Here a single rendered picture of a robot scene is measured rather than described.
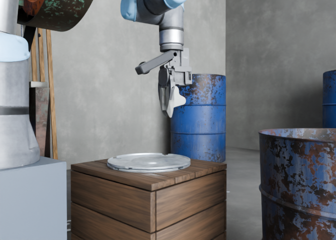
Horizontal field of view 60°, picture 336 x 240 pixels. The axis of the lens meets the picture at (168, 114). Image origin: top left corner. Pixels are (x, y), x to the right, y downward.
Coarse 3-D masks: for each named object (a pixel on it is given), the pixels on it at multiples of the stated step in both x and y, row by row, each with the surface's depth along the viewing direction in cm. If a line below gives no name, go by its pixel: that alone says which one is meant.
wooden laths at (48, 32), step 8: (40, 32) 225; (48, 32) 228; (40, 40) 224; (48, 40) 227; (32, 48) 218; (40, 48) 224; (48, 48) 227; (32, 56) 218; (40, 56) 223; (48, 56) 226; (32, 64) 217; (40, 64) 222; (48, 64) 225; (32, 72) 217; (40, 72) 222; (48, 72) 225; (32, 80) 217; (40, 80) 221; (48, 80) 225; (56, 144) 223; (56, 152) 222
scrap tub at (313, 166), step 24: (264, 144) 75; (288, 144) 66; (312, 144) 62; (264, 168) 76; (288, 168) 67; (312, 168) 62; (264, 192) 76; (288, 192) 67; (312, 192) 63; (264, 216) 77; (288, 216) 67; (312, 216) 63
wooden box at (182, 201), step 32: (96, 160) 109; (192, 160) 109; (96, 192) 91; (128, 192) 81; (160, 192) 78; (192, 192) 88; (224, 192) 102; (96, 224) 91; (128, 224) 82; (160, 224) 78; (192, 224) 88; (224, 224) 103
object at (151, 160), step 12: (120, 156) 111; (132, 156) 112; (144, 156) 112; (156, 156) 112; (168, 156) 112; (180, 156) 111; (132, 168) 89; (144, 168) 88; (156, 168) 89; (168, 168) 90
